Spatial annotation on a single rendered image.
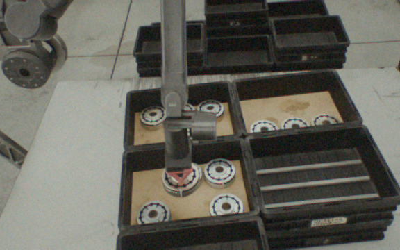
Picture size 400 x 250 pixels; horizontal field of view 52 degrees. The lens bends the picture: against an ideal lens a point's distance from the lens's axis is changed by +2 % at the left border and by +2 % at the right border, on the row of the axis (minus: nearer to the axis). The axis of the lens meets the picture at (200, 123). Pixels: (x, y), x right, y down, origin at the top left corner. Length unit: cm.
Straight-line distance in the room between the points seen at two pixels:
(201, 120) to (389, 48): 268
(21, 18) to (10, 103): 231
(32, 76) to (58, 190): 44
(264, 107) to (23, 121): 193
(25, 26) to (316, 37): 193
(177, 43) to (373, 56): 258
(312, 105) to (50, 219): 104
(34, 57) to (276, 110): 87
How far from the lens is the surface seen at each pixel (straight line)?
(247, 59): 260
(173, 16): 94
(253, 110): 158
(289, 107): 161
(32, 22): 100
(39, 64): 141
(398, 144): 175
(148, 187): 137
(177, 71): 93
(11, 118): 316
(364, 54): 340
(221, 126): 152
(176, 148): 99
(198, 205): 131
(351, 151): 149
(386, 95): 194
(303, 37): 261
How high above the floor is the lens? 192
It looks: 45 degrees down
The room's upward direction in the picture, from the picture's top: 5 degrees counter-clockwise
